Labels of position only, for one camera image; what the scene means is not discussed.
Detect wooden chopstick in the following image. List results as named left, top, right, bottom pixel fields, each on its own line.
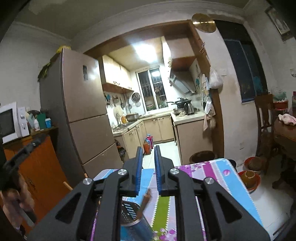
left=63, top=181, right=73, bottom=191
left=139, top=188, right=152, bottom=216

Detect beige kitchen base cabinets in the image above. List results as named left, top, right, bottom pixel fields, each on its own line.
left=113, top=111, right=213, bottom=165

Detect beige upper kitchen cabinets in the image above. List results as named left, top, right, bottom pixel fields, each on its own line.
left=98, top=55, right=134, bottom=94

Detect kitchen window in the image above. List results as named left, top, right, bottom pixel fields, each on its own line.
left=137, top=67, right=168, bottom=111

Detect person's left hand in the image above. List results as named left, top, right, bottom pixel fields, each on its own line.
left=1, top=174, right=34, bottom=230

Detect orange wooden cabinet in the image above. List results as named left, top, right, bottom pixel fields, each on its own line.
left=4, top=128, right=70, bottom=221

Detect white microwave oven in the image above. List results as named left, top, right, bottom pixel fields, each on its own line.
left=0, top=102, right=30, bottom=144

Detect red bowl on floor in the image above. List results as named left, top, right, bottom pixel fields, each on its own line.
left=238, top=157, right=266, bottom=193

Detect white bottle on cabinet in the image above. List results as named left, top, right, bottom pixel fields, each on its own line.
left=34, top=119, right=40, bottom=131

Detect blue perforated utensil holder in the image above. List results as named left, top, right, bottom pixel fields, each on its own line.
left=120, top=201, right=154, bottom=241

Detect green box on cabinet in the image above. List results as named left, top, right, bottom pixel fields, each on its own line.
left=37, top=113, right=47, bottom=130

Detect blue capped jar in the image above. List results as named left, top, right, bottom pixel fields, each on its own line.
left=45, top=118, right=52, bottom=128

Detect striped floral tablecloth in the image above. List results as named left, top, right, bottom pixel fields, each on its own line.
left=90, top=158, right=265, bottom=241

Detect dark round pot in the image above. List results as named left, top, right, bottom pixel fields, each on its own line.
left=189, top=151, right=215, bottom=164

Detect brown three-door refrigerator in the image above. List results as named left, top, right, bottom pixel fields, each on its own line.
left=40, top=49, right=122, bottom=187

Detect dark wooden side table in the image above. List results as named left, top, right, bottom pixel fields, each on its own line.
left=272, top=117, right=295, bottom=190

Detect colourful bottles on floor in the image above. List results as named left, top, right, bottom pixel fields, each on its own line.
left=143, top=134, right=154, bottom=155

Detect steel kettle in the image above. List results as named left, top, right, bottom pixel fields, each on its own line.
left=184, top=102, right=195, bottom=115

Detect pink cloth on side table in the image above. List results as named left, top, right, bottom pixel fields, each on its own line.
left=278, top=113, right=296, bottom=126

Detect dark wooden chair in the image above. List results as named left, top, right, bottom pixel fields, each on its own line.
left=254, top=94, right=274, bottom=156

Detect black wok on stove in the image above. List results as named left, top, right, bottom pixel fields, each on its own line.
left=167, top=97, right=191, bottom=108

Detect white plastic bag hanging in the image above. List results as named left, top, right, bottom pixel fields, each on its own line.
left=209, top=69, right=223, bottom=89

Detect dark window with curtain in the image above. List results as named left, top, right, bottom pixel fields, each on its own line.
left=215, top=20, right=268, bottom=103

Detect steel range hood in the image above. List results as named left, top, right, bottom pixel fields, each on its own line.
left=169, top=70, right=196, bottom=95

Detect framed wall picture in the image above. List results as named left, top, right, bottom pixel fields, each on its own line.
left=265, top=6, right=293, bottom=41

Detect gold round wall clock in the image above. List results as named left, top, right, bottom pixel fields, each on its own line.
left=192, top=13, right=217, bottom=33

